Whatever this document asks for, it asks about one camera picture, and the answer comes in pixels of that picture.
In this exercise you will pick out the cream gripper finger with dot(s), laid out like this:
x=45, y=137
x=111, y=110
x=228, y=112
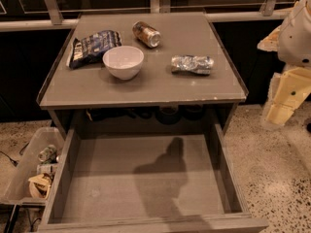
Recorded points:
x=274, y=117
x=271, y=41

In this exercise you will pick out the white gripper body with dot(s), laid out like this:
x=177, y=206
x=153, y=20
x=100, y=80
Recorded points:
x=295, y=38

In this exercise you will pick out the silver blue redbull can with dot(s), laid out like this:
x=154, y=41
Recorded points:
x=199, y=65

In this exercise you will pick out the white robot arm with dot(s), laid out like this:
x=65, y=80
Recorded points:
x=294, y=43

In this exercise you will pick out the brown gold soda can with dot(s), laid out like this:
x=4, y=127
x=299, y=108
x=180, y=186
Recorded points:
x=146, y=34

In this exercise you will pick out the open grey top drawer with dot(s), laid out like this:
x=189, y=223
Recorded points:
x=176, y=180

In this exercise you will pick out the green can in bin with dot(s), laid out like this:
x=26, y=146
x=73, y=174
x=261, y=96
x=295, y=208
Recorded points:
x=48, y=154

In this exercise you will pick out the white can in bin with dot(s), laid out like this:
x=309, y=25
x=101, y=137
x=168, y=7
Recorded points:
x=47, y=168

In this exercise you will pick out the metal railing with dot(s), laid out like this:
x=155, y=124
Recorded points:
x=23, y=15

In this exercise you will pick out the grey wooden cabinet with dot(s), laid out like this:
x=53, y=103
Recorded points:
x=155, y=85

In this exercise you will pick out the white ceramic bowl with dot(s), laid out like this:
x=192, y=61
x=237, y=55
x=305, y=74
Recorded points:
x=123, y=62

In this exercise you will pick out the blue chip bag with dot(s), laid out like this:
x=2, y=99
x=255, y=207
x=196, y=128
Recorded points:
x=92, y=48

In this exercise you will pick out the crumpled yellow wrapper in bin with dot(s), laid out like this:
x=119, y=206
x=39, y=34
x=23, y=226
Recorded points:
x=40, y=186

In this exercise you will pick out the clear plastic bin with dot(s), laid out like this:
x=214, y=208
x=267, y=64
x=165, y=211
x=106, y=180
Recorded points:
x=17, y=191

